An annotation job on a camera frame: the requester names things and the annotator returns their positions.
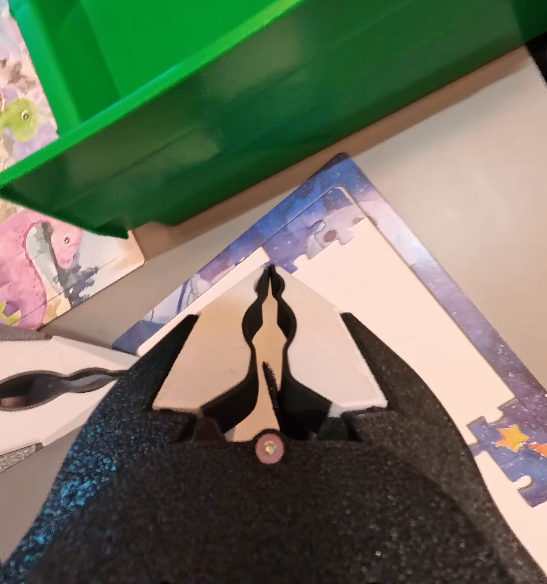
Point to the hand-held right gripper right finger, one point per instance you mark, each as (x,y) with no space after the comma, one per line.
(332,360)

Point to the blue framed puzzle board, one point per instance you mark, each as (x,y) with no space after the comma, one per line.
(414,319)

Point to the pink dinosaur puzzle board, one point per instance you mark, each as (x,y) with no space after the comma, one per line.
(27,264)

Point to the blue grey puzzle piece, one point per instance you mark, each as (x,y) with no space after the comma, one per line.
(339,214)

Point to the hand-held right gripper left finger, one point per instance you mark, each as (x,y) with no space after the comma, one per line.
(209,356)

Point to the grey desk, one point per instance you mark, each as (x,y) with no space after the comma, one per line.
(460,159)

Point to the plain blue puzzle piece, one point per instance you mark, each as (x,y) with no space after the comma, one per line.
(289,242)

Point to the green plastic bin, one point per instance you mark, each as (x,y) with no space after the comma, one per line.
(255,114)

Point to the blue star puzzle piece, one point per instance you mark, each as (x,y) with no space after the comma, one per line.
(506,433)

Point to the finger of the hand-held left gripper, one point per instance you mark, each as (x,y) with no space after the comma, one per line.
(36,424)
(50,356)

